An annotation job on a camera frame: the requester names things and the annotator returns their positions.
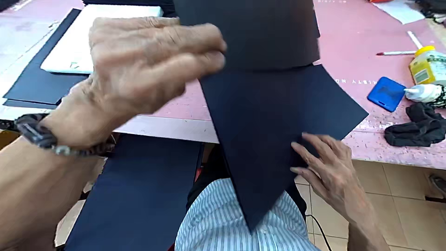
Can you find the person's right hand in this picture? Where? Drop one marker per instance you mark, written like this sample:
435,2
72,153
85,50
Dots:
336,174

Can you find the person's left hand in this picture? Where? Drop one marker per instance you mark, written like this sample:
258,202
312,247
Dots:
129,69

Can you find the person's right fingers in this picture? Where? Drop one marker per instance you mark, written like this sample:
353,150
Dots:
332,143

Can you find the person's right middle finger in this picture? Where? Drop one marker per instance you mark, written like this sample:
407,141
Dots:
317,144

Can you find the person's left fingers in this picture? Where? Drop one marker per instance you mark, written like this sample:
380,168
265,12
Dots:
184,52

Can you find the person's right index finger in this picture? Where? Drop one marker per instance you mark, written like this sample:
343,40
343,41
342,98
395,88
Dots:
306,154

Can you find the person's right thumb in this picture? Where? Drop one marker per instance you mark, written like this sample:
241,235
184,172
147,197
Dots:
310,178

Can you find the navy pointed sheet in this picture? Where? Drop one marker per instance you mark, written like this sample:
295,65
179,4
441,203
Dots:
258,129

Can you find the person's right forearm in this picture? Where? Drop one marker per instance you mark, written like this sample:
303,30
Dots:
364,230

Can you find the person's left forearm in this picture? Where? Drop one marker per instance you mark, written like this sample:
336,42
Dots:
41,181

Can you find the black rectangular board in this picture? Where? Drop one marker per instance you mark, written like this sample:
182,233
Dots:
254,35

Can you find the blue plastic card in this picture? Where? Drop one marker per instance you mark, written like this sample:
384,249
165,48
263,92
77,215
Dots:
386,93

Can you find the black fabric gloves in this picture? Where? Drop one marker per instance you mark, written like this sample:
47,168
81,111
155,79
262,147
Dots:
416,130

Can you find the pink covered table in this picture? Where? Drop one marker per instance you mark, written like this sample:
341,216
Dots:
348,55

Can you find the person's legs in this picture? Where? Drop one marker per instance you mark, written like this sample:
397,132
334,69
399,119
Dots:
212,170

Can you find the person's body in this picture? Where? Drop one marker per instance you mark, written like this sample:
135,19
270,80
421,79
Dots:
223,223

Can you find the white nozzle bottle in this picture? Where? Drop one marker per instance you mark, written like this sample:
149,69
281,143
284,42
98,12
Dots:
425,92

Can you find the white pen with red tip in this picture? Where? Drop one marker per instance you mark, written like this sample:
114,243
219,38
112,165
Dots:
397,53

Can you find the dark shoe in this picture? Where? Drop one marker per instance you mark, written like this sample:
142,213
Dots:
438,183

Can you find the white rounded slab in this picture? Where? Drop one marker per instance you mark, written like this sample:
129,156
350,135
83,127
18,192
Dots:
69,45

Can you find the yellow capped bottle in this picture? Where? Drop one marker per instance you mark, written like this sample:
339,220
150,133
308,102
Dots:
428,66

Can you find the plain white pen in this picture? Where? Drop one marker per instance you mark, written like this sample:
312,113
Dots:
414,39

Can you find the dark flat board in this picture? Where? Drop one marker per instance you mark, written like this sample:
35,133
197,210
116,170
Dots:
41,80

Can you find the white paper sheet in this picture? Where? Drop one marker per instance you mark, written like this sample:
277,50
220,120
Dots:
400,10

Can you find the large navy panel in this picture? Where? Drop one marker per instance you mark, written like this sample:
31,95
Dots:
139,195

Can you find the red object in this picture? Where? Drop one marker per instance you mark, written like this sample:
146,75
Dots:
379,0

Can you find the black tangled item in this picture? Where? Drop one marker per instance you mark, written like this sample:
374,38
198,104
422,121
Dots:
432,7

